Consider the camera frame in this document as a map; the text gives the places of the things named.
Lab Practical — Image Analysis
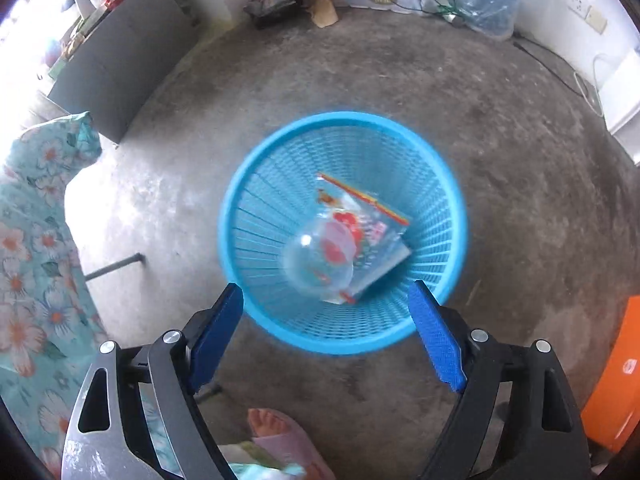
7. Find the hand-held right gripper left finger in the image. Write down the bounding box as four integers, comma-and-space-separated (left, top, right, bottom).
61, 282, 245, 480

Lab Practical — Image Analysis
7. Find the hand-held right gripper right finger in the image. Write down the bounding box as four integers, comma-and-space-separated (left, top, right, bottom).
407, 280, 592, 480

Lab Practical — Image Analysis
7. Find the clear printed zip bag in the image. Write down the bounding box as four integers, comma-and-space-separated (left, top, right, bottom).
315, 172, 413, 306

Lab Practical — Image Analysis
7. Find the translucent disposable cup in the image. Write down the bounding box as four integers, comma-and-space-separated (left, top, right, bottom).
282, 217, 357, 301

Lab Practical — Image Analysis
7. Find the blue plastic wastebasket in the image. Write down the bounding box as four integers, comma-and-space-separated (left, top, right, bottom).
218, 111, 469, 356

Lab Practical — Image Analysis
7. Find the person's foot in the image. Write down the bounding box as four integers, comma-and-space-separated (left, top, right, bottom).
247, 407, 291, 441

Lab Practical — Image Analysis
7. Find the dark metal leg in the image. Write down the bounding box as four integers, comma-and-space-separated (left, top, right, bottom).
82, 254, 146, 281

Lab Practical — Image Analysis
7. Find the pink slipper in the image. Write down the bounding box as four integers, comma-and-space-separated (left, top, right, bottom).
250, 410, 336, 480

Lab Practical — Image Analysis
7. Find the floral turquoise quilt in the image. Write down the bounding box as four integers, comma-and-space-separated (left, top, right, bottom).
0, 112, 171, 480

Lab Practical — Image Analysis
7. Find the white drawer unit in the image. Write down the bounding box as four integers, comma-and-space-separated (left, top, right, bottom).
597, 50, 640, 166

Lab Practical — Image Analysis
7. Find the pile of small desk items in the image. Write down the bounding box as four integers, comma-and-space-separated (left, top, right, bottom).
47, 7, 108, 81

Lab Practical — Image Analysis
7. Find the dark snack bag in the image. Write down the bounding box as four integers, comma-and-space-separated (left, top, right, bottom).
243, 0, 301, 28

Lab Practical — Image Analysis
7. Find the large clear water jug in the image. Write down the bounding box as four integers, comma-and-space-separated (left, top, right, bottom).
448, 0, 523, 43

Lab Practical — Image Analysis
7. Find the brown cardboard piece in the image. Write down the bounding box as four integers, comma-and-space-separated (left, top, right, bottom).
310, 0, 340, 28

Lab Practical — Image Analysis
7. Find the white cable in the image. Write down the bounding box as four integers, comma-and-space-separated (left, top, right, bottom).
575, 52, 608, 118

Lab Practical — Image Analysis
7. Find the black cable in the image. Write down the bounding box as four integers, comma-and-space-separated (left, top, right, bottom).
515, 35, 601, 106

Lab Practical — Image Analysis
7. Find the green cable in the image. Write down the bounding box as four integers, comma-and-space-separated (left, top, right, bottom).
372, 0, 466, 21

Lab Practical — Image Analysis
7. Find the wall socket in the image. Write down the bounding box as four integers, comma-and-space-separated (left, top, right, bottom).
570, 0, 608, 35

